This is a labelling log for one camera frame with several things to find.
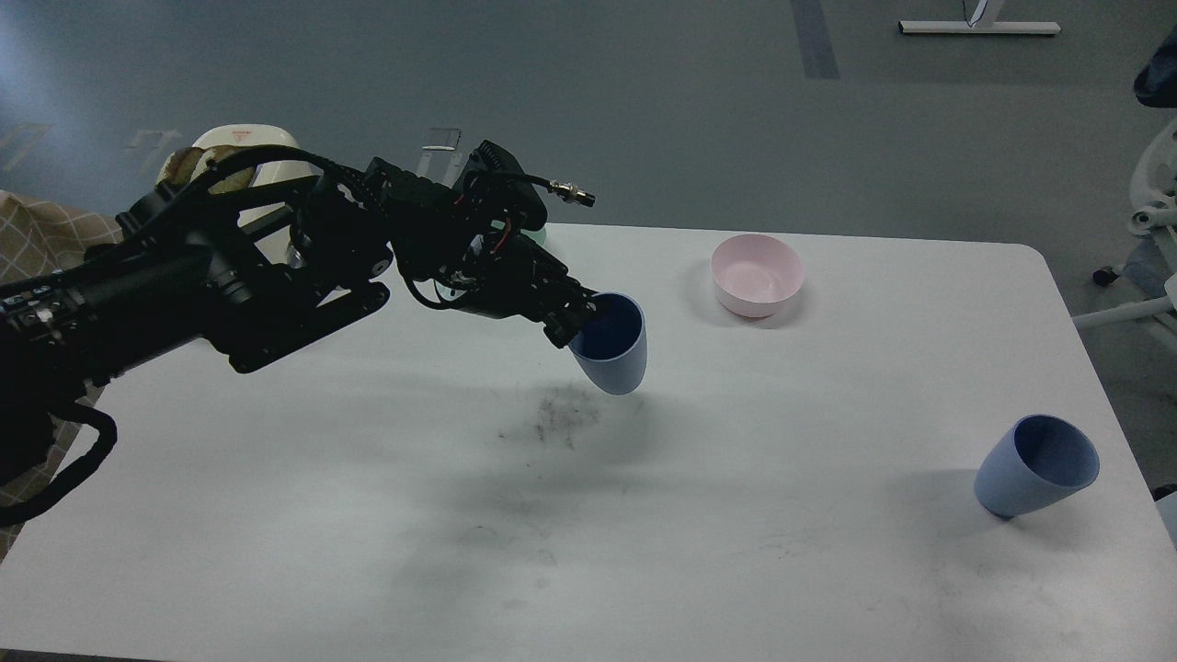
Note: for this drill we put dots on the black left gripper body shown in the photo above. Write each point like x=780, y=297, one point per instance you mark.
x=472, y=239

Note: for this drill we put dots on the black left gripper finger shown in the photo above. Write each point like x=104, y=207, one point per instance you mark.
x=564, y=322

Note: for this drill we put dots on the blue cup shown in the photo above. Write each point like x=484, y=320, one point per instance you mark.
x=611, y=348
x=1040, y=460

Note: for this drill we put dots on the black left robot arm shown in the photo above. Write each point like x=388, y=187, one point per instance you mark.
x=263, y=251

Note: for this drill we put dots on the green bowl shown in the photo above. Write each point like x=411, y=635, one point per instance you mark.
x=539, y=236

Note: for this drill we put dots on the floor socket plate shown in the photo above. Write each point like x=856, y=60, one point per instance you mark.
x=440, y=159

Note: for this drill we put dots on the pink bowl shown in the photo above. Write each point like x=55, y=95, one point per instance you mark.
x=756, y=276

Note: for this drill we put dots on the left toast slice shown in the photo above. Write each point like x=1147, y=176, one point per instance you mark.
x=180, y=167

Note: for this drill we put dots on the checkered beige cloth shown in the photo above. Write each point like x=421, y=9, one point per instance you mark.
x=38, y=237

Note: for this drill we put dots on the white desk base bar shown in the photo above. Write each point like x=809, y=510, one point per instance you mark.
x=983, y=18

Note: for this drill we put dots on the white office chair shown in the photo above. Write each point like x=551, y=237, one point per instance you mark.
x=1151, y=264

